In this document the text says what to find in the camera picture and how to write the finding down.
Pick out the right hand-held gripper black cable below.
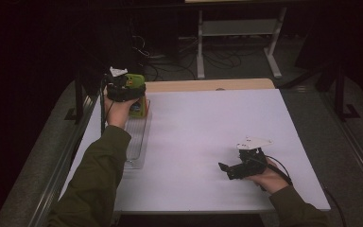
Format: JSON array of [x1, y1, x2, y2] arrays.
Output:
[[264, 154, 348, 227]]

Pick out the wooden table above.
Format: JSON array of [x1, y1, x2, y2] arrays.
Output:
[[102, 78, 276, 95]]

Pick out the black metal stand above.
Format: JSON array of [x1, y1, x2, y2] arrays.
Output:
[[63, 73, 87, 125], [333, 61, 362, 123]]

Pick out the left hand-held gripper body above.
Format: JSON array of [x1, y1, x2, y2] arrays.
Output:
[[104, 66, 130, 103]]

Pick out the hand-held gripper black cable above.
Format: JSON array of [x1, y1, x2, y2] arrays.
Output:
[[264, 154, 348, 227], [99, 79, 116, 137]]

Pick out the aluminium rail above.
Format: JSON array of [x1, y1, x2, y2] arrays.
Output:
[[320, 93, 363, 202], [27, 94, 99, 227]]

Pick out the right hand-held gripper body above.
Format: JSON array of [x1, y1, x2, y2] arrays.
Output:
[[228, 136, 274, 181]]

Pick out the green cartoon phone case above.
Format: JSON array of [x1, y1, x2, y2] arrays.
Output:
[[124, 73, 147, 119]]

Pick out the white board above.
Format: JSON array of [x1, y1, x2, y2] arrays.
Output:
[[60, 88, 331, 213]]

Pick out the black floor cables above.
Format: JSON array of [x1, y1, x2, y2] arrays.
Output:
[[131, 32, 244, 81]]

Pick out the person's right hand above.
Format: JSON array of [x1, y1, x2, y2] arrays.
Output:
[[245, 159, 293, 195]]

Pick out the clear plastic tray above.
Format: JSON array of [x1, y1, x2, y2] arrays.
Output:
[[122, 98, 152, 170]]

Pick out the person's left hand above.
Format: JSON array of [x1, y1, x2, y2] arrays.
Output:
[[103, 96, 140, 130]]

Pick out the white metal desk frame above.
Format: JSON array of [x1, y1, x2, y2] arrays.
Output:
[[184, 0, 297, 79]]

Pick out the left hand-held gripper black cable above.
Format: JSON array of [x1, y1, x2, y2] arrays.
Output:
[[99, 79, 116, 137]]

